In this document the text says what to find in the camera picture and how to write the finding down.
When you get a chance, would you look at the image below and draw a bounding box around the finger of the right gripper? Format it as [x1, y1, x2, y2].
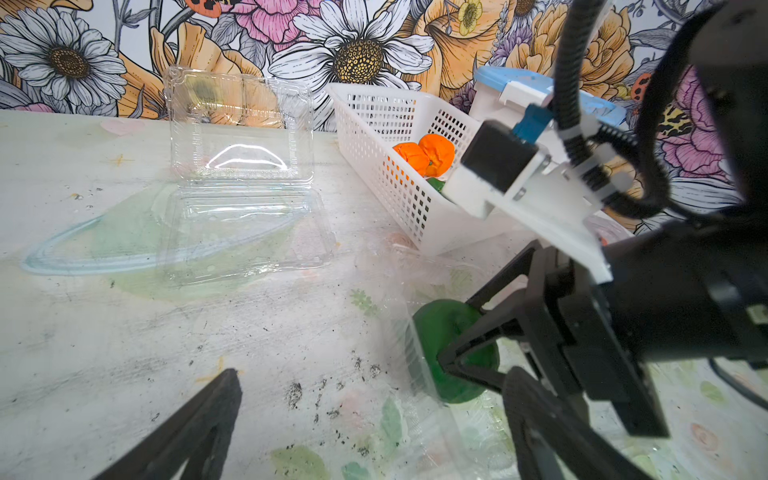
[436, 290, 528, 393]

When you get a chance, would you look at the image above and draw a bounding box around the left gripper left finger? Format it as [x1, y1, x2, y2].
[97, 368, 242, 479]

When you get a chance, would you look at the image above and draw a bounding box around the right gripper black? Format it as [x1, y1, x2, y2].
[466, 207, 767, 437]

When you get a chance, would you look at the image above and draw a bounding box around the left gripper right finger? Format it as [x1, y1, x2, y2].
[502, 367, 648, 479]

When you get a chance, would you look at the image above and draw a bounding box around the green fruit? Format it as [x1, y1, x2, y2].
[427, 178, 445, 193]
[410, 298, 501, 404]

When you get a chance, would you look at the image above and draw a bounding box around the orange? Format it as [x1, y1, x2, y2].
[419, 134, 456, 178]
[393, 142, 430, 177]

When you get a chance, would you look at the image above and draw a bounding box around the white perforated plastic basket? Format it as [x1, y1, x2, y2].
[325, 83, 522, 255]

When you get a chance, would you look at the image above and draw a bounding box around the clear clamshell container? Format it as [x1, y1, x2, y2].
[158, 66, 335, 286]

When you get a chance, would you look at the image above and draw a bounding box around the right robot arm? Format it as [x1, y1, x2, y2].
[438, 1, 767, 441]

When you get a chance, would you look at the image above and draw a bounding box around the blue lid storage box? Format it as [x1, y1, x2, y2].
[469, 66, 626, 126]

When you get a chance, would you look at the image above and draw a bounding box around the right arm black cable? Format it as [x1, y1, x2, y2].
[550, 0, 727, 220]

